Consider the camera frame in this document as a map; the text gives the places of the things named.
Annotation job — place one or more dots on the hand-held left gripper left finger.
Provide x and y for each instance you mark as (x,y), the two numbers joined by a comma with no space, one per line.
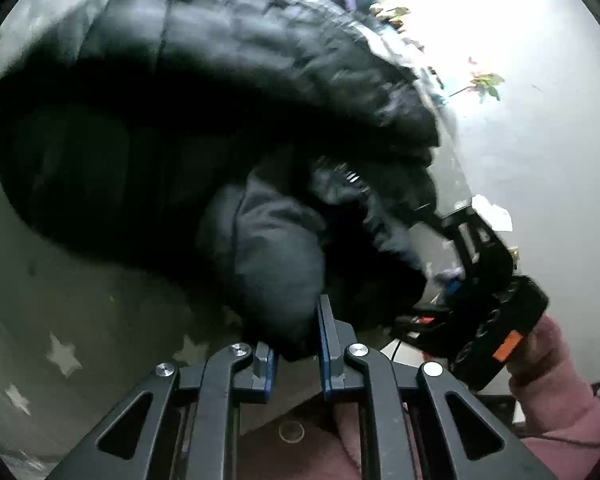
(215,385)

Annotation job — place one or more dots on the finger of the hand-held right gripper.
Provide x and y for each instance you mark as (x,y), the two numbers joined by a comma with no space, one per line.
(480,245)

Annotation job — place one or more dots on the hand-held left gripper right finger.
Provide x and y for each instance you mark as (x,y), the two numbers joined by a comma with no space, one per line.
(330,350)

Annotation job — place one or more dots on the black puffer jacket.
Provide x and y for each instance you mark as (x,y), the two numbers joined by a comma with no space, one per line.
(205,150)

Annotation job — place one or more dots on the person's right forearm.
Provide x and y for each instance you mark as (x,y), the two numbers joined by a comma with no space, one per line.
(560,385)

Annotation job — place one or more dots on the white paper scrap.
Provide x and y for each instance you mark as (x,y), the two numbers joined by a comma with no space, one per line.
(492,212)

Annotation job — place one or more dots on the person's pink fleece clothing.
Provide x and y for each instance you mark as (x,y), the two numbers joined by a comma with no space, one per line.
(290,455)

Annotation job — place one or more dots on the grey star-print quilted mattress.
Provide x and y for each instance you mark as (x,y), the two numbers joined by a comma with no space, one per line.
(105,310)

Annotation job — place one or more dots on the colourful pinwheel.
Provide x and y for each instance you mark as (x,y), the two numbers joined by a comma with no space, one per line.
(485,82)

